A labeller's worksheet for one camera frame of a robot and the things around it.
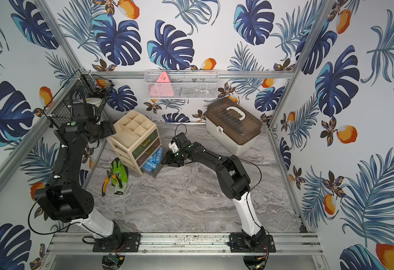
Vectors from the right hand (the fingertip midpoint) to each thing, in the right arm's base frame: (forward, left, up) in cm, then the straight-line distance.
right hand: (164, 163), depth 91 cm
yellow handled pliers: (-7, +32, -7) cm, 34 cm away
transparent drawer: (+3, +10, +4) cm, 11 cm away
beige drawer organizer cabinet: (+1, +10, +16) cm, 19 cm away
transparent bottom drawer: (+10, +5, -3) cm, 11 cm away
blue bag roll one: (+2, +7, -3) cm, 8 cm away
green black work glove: (-1, +26, -7) cm, 27 cm away
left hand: (+6, +26, +21) cm, 34 cm away
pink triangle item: (+30, +1, +27) cm, 41 cm away
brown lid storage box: (+20, -38, +8) cm, 44 cm away
